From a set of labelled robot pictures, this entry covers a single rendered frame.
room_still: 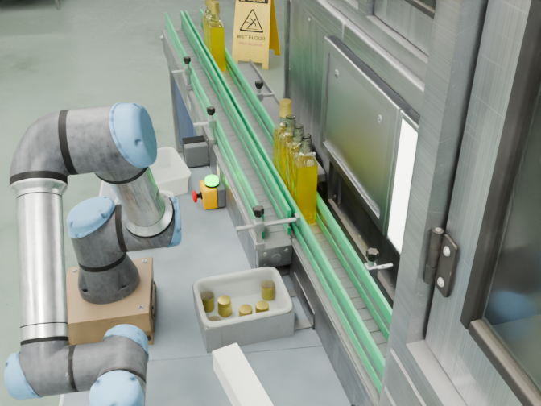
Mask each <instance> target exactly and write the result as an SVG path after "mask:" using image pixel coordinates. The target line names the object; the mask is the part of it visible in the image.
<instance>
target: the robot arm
mask: <svg viewBox="0 0 541 406"><path fill-rule="evenodd" d="M156 159H157V142H156V137H155V130H154V128H153V126H152V121H151V118H150V115H149V114H148V112H147V110H146V109H145V108H144V107H143V106H142V105H140V104H138V103H136V102H132V103H125V102H118V103H115V104H113V105H107V106H93V107H85V108H79V109H71V110H56V111H52V112H50V113H47V114H45V115H44V116H42V117H40V118H38V119H37V120H36V121H35V122H33V123H32V124H31V125H30V126H29V128H28V129H27V130H26V132H25V133H24V135H23V137H22V138H21V139H20V140H19V143H18V145H17V147H16V149H15V152H14V155H13V158H12V161H11V165H10V191H11V192H12V193H13V194H14V195H15V196H16V205H17V235H18V265H19V324H20V351H18V352H17V353H13V354H11V355H10V356H9V357H8V359H7V360H6V369H5V370H4V378H5V384H6V389H7V391H8V392H9V394H10V395H11V396H12V397H13V398H15V399H17V400H24V399H33V398H39V399H41V398H44V397H45V396H56V395H62V394H68V393H74V392H87V391H90V393H89V400H90V405H89V406H145V403H146V389H147V387H146V384H147V363H148V361H149V354H148V338H147V336H146V335H145V333H144V332H143V331H142V330H141V329H140V328H138V327H136V326H134V325H116V326H114V327H113V328H112V329H109V330H108V331H107V332H106V334H105V336H104V338H103V339H102V342H93V343H86V344H80V345H72V346H70V345H69V340H68V307H67V289H66V271H65V253H64V218H63V199H62V195H63V193H64V192H65V191H66V190H67V189H68V176H70V175H79V174H86V173H93V172H94V173H95V175H96V176H97V177H98V178H99V179H100V180H102V181H104V182H106V183H108V184H110V186H111V187H112V189H113V191H114V193H115V194H116V196H117V198H118V200H119V201H120V203H121V204H118V205H115V203H114V201H113V200H112V199H111V198H109V197H92V198H89V199H87V200H85V201H82V202H81V203H79V204H78V205H76V206H75V207H74V208H73V209H72V210H71V211H70V212H69V214H68V216H67V226H68V235H69V237H70V238H71V240H72V245H73V248H74V251H75V254H76V258H77V261H78V264H79V272H78V281H77V286H78V289H79V293H80V295H81V297H82V298H83V299H84V300H86V301H88V302H89V303H93V304H98V305H103V304H109V303H113V302H116V301H119V300H122V299H124V298H125V297H127V296H129V295H130V294H131V293H132V292H133V291H134V290H135V289H136V288H137V287H138V284H139V281H140V277H139V273H138V269H137V267H136V266H135V264H134V262H133V261H132V260H131V258H130V257H129V255H128V254H127V253H126V252H130V251H142V250H149V249H155V248H162V247H166V248H168V247H173V246H177V245H179V244H180V243H181V241H182V232H181V219H180V202H179V199H178V198H176V197H167V196H166V195H165V194H163V193H161V192H160V191H159V189H158V186H157V184H156V183H155V179H154V177H153V175H152V172H151V169H150V167H149V166H151V165H152V164H154V162H155V161H156Z"/></svg>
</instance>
